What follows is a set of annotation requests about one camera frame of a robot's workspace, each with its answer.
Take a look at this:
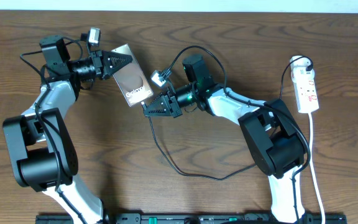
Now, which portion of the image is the black charging cable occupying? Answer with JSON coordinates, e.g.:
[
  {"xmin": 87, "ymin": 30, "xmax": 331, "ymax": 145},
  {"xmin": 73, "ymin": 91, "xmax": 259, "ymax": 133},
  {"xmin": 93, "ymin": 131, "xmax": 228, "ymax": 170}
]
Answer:
[{"xmin": 140, "ymin": 56, "xmax": 314, "ymax": 181}]

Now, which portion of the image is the white power strip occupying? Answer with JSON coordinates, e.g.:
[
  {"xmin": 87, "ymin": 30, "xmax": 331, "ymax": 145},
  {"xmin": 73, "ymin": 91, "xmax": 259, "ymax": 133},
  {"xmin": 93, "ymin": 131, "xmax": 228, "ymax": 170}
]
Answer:
[{"xmin": 291, "ymin": 67, "xmax": 319, "ymax": 114}]

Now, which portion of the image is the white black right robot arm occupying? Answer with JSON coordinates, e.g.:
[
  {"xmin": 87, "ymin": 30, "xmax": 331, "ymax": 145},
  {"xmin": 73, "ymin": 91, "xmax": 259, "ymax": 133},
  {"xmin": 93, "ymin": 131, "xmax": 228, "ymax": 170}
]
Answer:
[{"xmin": 142, "ymin": 54, "xmax": 311, "ymax": 223}]

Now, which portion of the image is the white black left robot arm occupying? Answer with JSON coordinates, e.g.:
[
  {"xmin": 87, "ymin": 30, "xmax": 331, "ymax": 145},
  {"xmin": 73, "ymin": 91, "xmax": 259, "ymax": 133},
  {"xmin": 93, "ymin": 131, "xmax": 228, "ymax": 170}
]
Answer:
[{"xmin": 2, "ymin": 33, "xmax": 133, "ymax": 223}]

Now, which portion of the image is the white USB charger adapter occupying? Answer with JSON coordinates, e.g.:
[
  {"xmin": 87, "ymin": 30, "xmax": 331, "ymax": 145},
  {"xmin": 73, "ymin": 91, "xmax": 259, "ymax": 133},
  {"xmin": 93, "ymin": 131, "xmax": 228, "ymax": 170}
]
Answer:
[{"xmin": 290, "ymin": 55, "xmax": 313, "ymax": 72}]

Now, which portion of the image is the white power strip cord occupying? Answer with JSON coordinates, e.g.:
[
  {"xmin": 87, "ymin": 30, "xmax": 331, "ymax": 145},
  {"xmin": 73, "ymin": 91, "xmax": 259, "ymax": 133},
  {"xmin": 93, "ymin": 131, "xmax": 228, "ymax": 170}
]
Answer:
[{"xmin": 308, "ymin": 112, "xmax": 326, "ymax": 224}]

